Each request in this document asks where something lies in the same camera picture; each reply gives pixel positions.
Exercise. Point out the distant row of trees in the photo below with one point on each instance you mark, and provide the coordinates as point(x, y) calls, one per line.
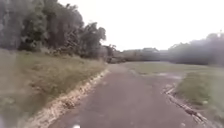
point(143, 55)

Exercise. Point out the grey asphalt path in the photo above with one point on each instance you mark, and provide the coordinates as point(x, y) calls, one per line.
point(126, 100)

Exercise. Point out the flat grass field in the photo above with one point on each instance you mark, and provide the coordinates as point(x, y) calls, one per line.
point(160, 67)

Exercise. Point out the dry straw path verge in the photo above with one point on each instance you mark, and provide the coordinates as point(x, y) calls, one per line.
point(63, 104)
point(181, 106)

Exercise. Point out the robot's own part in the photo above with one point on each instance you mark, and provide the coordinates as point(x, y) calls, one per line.
point(76, 126)

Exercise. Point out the dense wood of trees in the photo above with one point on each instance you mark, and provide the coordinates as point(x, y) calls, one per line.
point(50, 26)

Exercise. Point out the green grass slope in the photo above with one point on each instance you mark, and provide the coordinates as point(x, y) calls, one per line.
point(40, 76)

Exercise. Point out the hazy belt of trees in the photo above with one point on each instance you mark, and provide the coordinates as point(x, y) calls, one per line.
point(200, 51)

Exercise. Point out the green grass patch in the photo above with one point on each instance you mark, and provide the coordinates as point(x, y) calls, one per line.
point(204, 87)

